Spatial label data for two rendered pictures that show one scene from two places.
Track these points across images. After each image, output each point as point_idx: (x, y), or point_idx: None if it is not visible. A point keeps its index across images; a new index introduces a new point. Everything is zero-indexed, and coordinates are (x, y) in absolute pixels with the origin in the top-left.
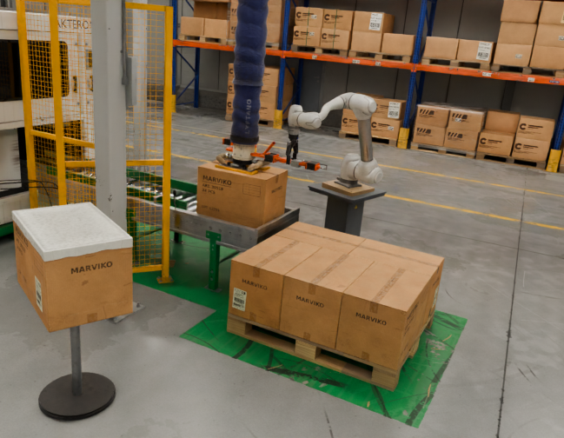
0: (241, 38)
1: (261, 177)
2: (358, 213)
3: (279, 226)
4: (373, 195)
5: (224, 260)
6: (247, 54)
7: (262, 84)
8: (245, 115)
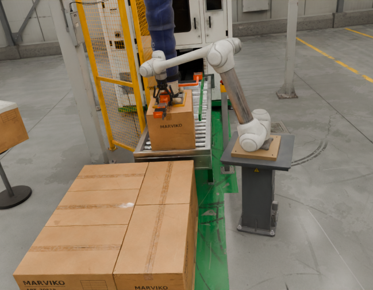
0: None
1: (149, 112)
2: (262, 178)
3: (171, 157)
4: (258, 165)
5: None
6: (143, 1)
7: (162, 29)
8: None
